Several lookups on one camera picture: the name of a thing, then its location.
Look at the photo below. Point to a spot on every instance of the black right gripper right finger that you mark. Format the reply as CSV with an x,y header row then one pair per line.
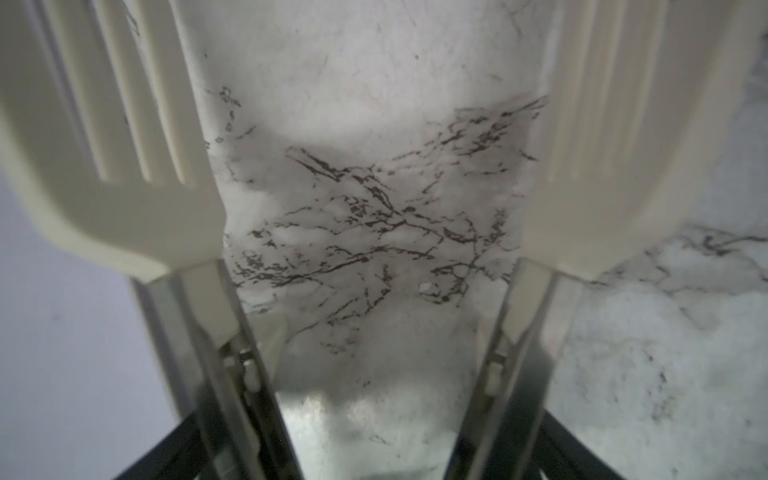
x,y
558,454

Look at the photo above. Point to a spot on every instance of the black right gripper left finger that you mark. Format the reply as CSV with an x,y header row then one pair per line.
x,y
180,455

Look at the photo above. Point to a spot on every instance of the lavender plastic tray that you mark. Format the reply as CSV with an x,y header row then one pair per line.
x,y
82,396

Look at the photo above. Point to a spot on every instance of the white slotted serving tongs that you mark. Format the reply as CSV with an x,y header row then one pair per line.
x,y
379,239

